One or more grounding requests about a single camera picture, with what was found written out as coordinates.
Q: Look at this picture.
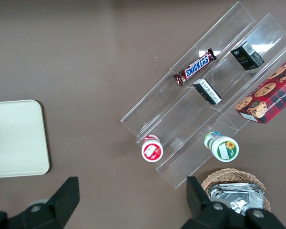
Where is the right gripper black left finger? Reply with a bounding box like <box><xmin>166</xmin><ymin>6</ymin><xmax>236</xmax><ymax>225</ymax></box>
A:
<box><xmin>0</xmin><ymin>176</ymin><xmax>81</xmax><ymax>229</ymax></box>

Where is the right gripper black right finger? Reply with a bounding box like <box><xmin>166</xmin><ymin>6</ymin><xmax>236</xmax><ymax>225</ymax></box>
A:
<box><xmin>180</xmin><ymin>176</ymin><xmax>286</xmax><ymax>229</ymax></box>

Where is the light tan wicker basket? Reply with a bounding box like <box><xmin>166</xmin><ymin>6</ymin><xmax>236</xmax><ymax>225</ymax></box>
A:
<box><xmin>201</xmin><ymin>168</ymin><xmax>272</xmax><ymax>213</ymax></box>

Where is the beige plastic tray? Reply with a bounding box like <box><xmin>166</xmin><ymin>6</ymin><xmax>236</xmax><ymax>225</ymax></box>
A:
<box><xmin>0</xmin><ymin>99</ymin><xmax>50</xmax><ymax>179</ymax></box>

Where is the stack of foil trays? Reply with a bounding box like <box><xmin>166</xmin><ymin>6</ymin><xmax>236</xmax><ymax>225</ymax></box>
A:
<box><xmin>208</xmin><ymin>182</ymin><xmax>265</xmax><ymax>217</ymax></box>

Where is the green lid yogurt cup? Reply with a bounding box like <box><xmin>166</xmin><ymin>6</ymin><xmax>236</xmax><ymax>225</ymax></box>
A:
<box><xmin>204</xmin><ymin>131</ymin><xmax>240</xmax><ymax>163</ymax></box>

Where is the red lid yogurt cup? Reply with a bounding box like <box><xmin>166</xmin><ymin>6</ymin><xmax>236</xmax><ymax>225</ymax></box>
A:
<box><xmin>141</xmin><ymin>134</ymin><xmax>163</xmax><ymax>162</ymax></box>

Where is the clear acrylic stepped shelf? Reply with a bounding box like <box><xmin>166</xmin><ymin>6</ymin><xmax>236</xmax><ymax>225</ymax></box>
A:
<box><xmin>120</xmin><ymin>1</ymin><xmax>286</xmax><ymax>189</ymax></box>

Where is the small black carton box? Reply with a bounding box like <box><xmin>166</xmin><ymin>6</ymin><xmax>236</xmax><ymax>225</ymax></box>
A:
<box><xmin>230</xmin><ymin>40</ymin><xmax>265</xmax><ymax>71</ymax></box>
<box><xmin>192</xmin><ymin>78</ymin><xmax>222</xmax><ymax>106</ymax></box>

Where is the red tartan cookie box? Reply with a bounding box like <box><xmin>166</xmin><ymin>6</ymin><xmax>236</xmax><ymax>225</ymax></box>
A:
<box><xmin>235</xmin><ymin>54</ymin><xmax>286</xmax><ymax>125</ymax></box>

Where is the Snickers chocolate bar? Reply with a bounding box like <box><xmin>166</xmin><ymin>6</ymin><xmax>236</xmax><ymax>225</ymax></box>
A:
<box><xmin>173</xmin><ymin>48</ymin><xmax>217</xmax><ymax>87</ymax></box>

